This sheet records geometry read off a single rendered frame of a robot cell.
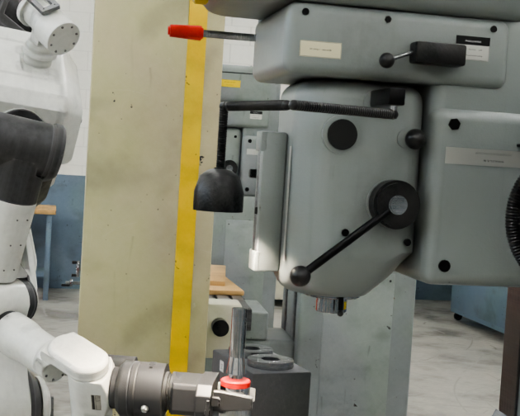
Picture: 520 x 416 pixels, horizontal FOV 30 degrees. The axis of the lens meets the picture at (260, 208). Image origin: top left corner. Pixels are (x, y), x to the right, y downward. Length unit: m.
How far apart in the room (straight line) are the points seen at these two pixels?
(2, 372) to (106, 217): 1.31
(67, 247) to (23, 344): 8.85
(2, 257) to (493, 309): 7.70
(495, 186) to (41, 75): 0.83
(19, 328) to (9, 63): 0.48
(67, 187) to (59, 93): 8.68
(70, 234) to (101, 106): 7.35
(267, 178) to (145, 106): 1.75
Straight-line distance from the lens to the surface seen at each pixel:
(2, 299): 1.71
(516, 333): 1.76
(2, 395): 1.94
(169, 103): 3.19
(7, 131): 1.64
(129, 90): 3.18
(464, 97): 1.46
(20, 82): 1.77
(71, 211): 10.46
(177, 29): 1.56
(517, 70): 1.49
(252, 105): 1.33
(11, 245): 1.69
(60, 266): 10.51
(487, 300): 9.26
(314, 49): 1.37
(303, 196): 1.41
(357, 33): 1.40
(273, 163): 1.46
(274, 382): 1.84
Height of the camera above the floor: 1.51
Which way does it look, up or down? 3 degrees down
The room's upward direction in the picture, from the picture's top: 3 degrees clockwise
